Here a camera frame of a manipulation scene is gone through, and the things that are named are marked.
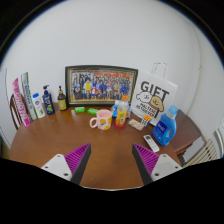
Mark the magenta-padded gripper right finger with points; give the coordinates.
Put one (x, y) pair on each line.
(146, 160)

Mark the white paper gift bag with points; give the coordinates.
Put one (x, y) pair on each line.
(156, 93)

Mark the framed group picture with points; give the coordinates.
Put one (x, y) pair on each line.
(101, 85)

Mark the amber pump bottle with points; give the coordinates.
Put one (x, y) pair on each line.
(62, 102)

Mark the white shampoo bottle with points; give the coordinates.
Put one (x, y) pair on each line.
(39, 107)

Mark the colourful puzzle cube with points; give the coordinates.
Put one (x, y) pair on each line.
(146, 120)

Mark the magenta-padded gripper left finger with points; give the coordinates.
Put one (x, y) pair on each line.
(78, 160)

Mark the pink ceramic mug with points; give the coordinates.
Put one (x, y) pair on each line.
(104, 120)

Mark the tall white blue tube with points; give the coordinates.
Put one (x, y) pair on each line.
(29, 96)

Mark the tall pink white box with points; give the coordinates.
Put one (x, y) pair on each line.
(20, 103)

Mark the dark blue pump bottle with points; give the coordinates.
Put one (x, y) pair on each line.
(48, 103)

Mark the flat round red coaster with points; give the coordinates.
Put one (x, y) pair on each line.
(119, 127)

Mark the blue detergent bottle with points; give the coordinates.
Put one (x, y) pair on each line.
(165, 130)

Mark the orange-capped clear drink bottle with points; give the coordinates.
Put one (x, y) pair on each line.
(122, 113)

